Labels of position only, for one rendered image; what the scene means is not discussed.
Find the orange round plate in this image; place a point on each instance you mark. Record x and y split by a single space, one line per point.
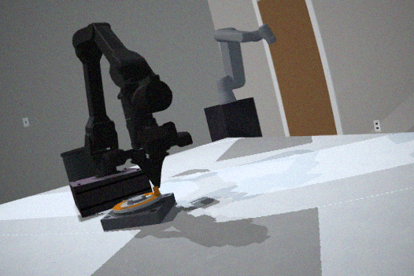
151 198

